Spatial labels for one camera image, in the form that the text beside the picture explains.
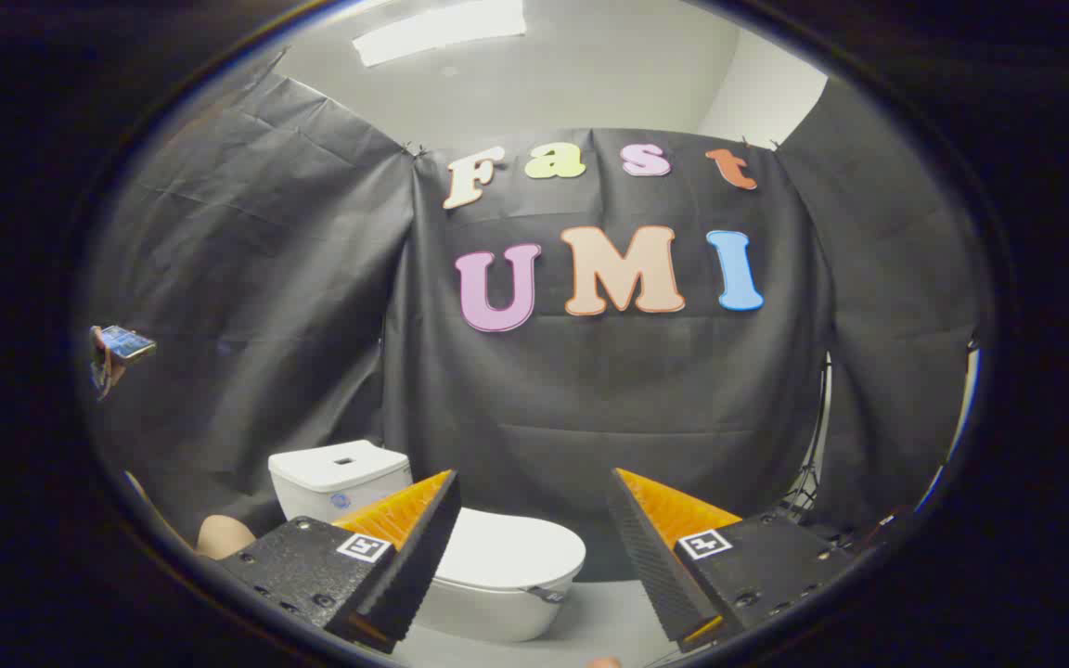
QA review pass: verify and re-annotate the person's leg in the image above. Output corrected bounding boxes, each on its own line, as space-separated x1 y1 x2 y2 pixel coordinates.
124 470 258 561

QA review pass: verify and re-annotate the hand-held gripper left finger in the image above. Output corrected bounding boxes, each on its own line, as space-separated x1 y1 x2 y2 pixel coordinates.
217 469 463 655

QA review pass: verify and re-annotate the black backdrop stand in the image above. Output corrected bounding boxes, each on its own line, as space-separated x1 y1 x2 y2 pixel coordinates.
776 353 834 532

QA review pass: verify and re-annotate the ceiling light panel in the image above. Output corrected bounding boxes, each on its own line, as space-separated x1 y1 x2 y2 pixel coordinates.
352 0 529 69

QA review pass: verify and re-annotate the white toilet body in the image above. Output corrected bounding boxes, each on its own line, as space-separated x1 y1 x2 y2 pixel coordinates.
267 439 584 644

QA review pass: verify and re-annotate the black backdrop cloth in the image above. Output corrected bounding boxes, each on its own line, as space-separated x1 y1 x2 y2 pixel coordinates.
84 70 985 584

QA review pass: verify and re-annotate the white toilet lid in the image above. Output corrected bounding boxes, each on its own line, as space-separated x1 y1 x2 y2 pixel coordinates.
440 507 587 597

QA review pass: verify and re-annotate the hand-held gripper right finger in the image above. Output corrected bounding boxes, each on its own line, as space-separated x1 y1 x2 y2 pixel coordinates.
606 467 857 654

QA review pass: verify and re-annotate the smartphone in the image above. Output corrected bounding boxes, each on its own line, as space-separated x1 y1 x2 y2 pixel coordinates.
100 325 159 364

